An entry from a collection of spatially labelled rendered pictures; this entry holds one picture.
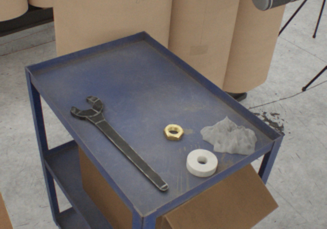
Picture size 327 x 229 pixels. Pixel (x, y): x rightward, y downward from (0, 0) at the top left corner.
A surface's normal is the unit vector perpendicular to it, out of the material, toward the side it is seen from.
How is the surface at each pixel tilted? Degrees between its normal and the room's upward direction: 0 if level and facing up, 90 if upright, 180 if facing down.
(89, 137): 0
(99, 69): 0
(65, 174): 0
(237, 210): 26
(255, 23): 90
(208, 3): 90
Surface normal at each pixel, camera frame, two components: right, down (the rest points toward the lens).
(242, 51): -0.04, 0.61
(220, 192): 0.33, -0.48
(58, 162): 0.07, -0.79
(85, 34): -0.51, 0.50
